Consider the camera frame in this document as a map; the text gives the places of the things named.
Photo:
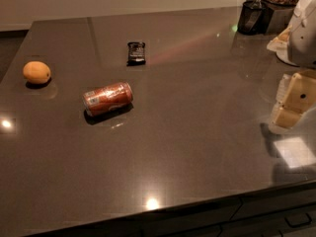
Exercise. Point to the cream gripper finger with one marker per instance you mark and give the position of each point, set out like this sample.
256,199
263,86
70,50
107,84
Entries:
295,95
279,42

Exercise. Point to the red coke can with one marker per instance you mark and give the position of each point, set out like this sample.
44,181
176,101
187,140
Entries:
107,99

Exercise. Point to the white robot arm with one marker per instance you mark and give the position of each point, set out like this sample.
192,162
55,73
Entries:
296,45

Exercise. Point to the white plastic canister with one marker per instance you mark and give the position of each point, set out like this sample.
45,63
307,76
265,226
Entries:
287,56

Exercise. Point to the dark box with snacks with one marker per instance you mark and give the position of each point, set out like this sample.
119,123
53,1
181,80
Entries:
275,19

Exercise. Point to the black mesh cup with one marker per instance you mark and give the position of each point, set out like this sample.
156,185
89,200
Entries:
250,18

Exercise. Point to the dark cabinet drawers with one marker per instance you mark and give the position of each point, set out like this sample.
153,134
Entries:
266,213

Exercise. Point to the orange fruit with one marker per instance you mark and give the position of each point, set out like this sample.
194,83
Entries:
36,72

